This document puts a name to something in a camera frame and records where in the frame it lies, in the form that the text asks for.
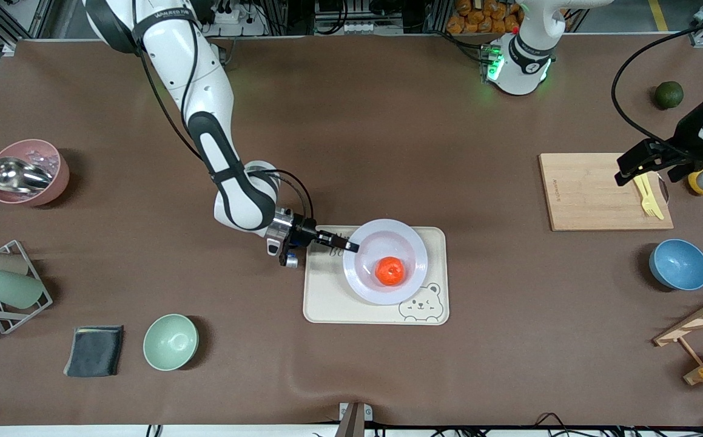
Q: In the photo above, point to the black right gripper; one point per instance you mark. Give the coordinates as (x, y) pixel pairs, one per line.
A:
(304, 232)

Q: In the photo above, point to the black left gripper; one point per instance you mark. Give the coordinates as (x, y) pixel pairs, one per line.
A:
(686, 133)

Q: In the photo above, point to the orange mandarin fruit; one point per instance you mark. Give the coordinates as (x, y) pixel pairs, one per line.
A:
(389, 271)

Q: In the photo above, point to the white round plate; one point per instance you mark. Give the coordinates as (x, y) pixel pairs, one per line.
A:
(400, 240)

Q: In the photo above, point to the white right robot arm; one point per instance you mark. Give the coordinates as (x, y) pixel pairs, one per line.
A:
(205, 91)

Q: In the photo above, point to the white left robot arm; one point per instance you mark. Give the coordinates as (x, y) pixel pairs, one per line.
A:
(521, 67)

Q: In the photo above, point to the yellow plastic fork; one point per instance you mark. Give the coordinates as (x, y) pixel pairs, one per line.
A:
(649, 203)

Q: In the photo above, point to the yellow plastic fork and knife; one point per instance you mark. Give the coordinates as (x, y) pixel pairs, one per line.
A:
(660, 212)

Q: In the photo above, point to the cream tray with bear print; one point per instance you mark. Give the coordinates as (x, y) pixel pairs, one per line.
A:
(327, 297)

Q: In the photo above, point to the yellow lemon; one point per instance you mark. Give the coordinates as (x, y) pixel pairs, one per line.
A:
(694, 184)

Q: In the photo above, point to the wooden cutting board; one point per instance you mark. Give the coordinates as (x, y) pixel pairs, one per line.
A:
(575, 206)

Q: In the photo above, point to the dark green lime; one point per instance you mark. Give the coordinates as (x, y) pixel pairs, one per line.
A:
(669, 95)

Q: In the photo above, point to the blue bowl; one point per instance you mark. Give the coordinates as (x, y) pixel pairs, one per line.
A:
(679, 264)

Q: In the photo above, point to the wooden mug rack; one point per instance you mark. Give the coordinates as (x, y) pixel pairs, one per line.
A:
(700, 318)

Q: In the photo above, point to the light green bowl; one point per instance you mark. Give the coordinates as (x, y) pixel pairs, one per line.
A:
(170, 342)

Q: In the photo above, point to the pile of orange fruits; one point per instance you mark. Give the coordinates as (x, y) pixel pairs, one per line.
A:
(484, 18)

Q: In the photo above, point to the white power strip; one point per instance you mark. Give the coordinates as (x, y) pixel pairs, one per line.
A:
(230, 21)

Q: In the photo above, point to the dark grey folded cloth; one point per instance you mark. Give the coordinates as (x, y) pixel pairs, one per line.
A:
(93, 351)

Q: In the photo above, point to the pink bowl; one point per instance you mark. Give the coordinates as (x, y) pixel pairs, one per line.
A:
(54, 188)

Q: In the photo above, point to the mint green cup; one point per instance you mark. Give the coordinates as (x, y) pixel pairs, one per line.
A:
(11, 288)

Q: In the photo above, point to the silver metal scoop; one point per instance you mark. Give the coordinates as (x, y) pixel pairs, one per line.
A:
(14, 175)

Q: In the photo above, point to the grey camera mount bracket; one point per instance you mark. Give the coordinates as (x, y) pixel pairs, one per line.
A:
(354, 416)

